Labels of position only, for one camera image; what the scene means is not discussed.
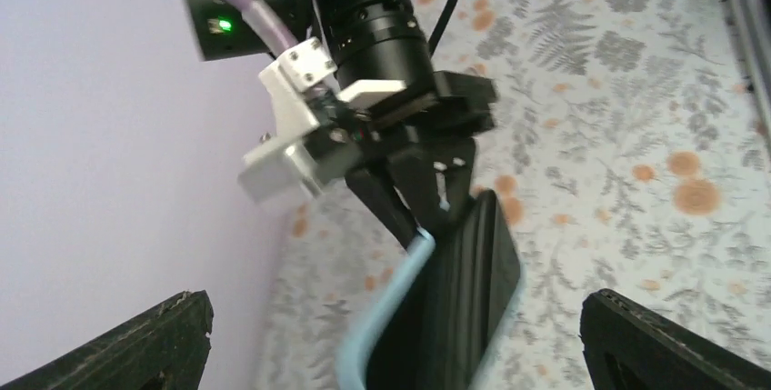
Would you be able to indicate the aluminium rail frame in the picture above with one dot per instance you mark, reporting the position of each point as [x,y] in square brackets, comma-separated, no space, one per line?
[751,21]

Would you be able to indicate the blue-cased black phone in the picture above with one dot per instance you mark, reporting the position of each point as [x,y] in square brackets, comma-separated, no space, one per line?
[434,333]

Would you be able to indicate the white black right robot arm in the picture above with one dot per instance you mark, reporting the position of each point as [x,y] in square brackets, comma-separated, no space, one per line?
[367,39]

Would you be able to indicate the light blue phone case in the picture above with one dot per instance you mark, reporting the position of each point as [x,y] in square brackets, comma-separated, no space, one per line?
[358,342]

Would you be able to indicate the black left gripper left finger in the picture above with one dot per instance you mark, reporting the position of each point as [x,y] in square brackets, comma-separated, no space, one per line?
[165,347]

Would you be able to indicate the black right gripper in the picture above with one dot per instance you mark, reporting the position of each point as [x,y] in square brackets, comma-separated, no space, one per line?
[422,127]

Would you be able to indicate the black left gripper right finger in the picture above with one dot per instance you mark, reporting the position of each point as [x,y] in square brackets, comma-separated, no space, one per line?
[628,346]

